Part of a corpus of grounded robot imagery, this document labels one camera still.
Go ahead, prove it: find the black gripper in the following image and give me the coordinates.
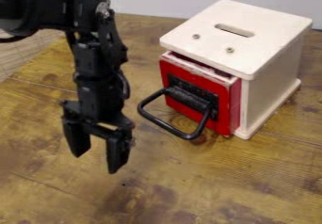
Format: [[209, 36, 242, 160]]
[[61, 72, 134, 174]]

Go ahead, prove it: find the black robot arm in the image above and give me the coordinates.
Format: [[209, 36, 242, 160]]
[[0, 0, 134, 173]]

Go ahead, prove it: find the red drawer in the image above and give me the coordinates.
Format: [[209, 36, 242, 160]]
[[161, 51, 242, 136]]

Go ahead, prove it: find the black metal drawer handle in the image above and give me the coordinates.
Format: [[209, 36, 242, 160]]
[[138, 74, 220, 140]]

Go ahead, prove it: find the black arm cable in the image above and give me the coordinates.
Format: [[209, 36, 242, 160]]
[[117, 71, 133, 100]]

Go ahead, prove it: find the white wooden drawer box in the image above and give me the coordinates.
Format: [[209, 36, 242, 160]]
[[161, 0, 312, 139]]

